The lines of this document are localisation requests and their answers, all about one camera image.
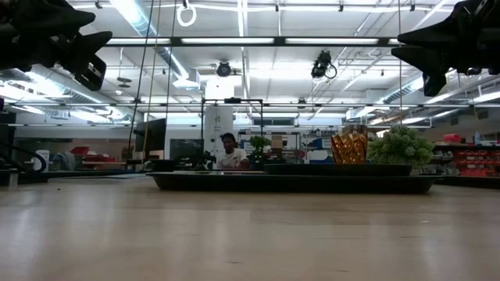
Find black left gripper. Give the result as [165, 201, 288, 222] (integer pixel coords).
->
[0, 0, 113, 74]

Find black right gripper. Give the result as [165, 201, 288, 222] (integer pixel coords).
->
[391, 0, 500, 78]

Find black serving tray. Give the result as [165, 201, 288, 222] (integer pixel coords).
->
[145, 170, 443, 195]

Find green broccoli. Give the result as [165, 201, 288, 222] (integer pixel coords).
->
[366, 124, 435, 169]

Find shelf of red bins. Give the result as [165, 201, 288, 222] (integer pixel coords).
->
[452, 149, 500, 179]

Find red storage bins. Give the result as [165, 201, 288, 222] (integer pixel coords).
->
[69, 145, 120, 171]

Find black monitor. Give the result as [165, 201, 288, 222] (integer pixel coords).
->
[134, 117, 167, 154]

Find white plastic jug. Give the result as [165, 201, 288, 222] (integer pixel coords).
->
[32, 149, 51, 173]

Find gold foil wrapped item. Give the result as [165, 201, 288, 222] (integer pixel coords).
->
[330, 133, 369, 165]

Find white cylindrical tank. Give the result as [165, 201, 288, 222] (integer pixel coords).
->
[203, 105, 235, 157]

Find person in white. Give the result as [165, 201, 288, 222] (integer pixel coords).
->
[215, 132, 252, 171]

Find small green potted plant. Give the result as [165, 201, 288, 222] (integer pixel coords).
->
[248, 134, 272, 167]

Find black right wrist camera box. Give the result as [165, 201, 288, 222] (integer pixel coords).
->
[422, 73, 448, 98]

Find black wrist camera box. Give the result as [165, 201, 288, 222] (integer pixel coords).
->
[75, 54, 108, 92]
[422, 73, 448, 98]

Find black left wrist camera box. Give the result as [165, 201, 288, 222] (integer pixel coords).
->
[75, 54, 108, 92]

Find thin hanging rope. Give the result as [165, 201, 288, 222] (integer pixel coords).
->
[397, 0, 404, 126]

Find thin black hanging cable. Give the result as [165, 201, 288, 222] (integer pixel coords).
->
[165, 0, 177, 123]

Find white hanging ring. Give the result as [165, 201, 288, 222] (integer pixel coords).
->
[176, 2, 198, 28]

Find black overhead camera with cable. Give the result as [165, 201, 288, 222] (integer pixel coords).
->
[310, 49, 338, 80]

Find black cable loop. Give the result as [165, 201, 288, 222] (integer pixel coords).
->
[0, 138, 48, 175]

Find round black ceiling camera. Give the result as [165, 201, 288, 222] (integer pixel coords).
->
[216, 59, 233, 78]

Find dark wall board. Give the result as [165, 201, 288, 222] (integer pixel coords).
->
[169, 138, 205, 160]

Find black overhead frame bar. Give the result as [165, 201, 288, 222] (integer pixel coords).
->
[103, 36, 403, 48]

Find black metal stand frame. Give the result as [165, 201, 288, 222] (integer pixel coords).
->
[200, 97, 265, 171]

